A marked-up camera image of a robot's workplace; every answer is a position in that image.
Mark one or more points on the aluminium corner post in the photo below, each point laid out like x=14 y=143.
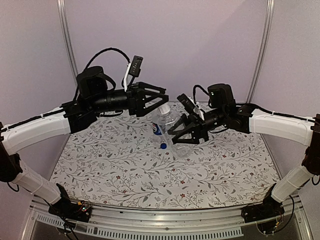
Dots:
x=268 y=20
x=61 y=7

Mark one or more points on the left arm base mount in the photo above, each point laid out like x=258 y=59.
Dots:
x=65 y=208

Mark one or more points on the clear plastic bottle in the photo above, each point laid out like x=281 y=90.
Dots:
x=170 y=124

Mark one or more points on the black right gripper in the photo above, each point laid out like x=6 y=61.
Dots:
x=198 y=128

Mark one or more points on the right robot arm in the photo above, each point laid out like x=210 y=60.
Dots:
x=250 y=118

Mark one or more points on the left aluminium corner post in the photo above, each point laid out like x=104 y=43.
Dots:
x=61 y=7

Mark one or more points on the floral patterned table mat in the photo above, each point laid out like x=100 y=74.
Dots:
x=115 y=162

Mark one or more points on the white bottle cap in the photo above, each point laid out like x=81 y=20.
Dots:
x=164 y=109

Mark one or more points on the aluminium front frame rail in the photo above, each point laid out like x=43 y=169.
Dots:
x=124 y=223

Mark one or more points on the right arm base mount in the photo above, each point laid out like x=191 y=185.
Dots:
x=269 y=208

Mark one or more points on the blue bottle cap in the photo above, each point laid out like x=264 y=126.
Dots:
x=163 y=145

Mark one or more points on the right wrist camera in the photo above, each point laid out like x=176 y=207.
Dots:
x=190 y=106

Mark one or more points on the right aluminium corner post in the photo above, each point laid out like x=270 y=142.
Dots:
x=268 y=20

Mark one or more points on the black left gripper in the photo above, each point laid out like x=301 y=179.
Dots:
x=136 y=104

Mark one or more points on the blue label plastic bottle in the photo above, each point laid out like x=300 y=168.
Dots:
x=157 y=135

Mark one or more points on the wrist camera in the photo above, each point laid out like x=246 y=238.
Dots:
x=190 y=106
x=133 y=69

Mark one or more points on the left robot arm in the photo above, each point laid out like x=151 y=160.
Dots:
x=97 y=95

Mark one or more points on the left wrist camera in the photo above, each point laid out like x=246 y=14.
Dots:
x=133 y=69

